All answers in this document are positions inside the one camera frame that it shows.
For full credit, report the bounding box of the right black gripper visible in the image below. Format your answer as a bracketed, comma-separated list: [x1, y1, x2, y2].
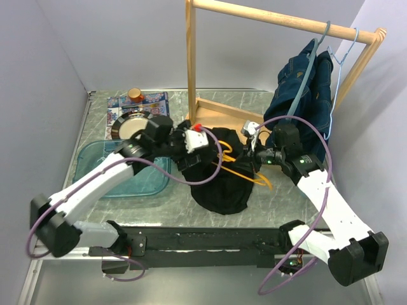
[232, 136, 285, 173]

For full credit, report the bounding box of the black garment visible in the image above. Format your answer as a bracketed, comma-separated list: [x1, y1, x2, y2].
[181, 137, 254, 215]

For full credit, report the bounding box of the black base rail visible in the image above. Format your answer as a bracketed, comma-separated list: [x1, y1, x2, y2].
[85, 226, 319, 271]

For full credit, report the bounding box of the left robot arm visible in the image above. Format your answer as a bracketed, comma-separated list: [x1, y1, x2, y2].
[30, 116, 209, 257]

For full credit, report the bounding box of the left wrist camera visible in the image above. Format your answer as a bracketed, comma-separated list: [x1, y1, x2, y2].
[184, 124, 209, 154]

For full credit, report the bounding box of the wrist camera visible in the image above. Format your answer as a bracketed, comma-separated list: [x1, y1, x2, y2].
[184, 124, 209, 154]
[240, 120, 259, 151]

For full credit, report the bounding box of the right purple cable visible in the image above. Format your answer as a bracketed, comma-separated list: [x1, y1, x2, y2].
[254, 114, 333, 295]

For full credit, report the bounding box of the grey-blue plastic hanger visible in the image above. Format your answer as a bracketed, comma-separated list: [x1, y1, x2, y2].
[287, 20, 331, 116]

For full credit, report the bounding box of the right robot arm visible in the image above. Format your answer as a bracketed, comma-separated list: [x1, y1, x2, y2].
[240, 121, 389, 287]

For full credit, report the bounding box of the orange cup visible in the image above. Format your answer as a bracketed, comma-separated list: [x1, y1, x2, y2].
[127, 88, 144, 103]

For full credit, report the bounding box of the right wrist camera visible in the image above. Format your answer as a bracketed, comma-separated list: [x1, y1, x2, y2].
[240, 120, 259, 151]

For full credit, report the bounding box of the gold fork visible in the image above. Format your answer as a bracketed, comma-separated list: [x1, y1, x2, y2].
[121, 103, 160, 110]

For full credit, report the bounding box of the black rimmed plate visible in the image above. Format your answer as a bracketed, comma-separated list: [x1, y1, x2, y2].
[110, 111, 154, 140]

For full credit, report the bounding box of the denim garment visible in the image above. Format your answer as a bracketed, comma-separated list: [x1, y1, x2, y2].
[263, 39, 317, 121]

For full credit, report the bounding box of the wooden clothes rack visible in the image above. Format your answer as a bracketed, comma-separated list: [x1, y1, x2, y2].
[185, 1, 387, 127]

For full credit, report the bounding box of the light blue wire hanger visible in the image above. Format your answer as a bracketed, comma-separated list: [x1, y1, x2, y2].
[323, 27, 359, 141]

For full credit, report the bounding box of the yellow plastic hanger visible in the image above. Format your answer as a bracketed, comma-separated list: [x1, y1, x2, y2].
[219, 140, 273, 191]

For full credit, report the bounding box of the patterned blue placemat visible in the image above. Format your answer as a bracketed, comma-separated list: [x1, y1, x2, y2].
[105, 92, 169, 140]

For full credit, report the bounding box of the blue denim skirt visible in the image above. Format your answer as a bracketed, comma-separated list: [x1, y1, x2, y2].
[301, 51, 333, 163]

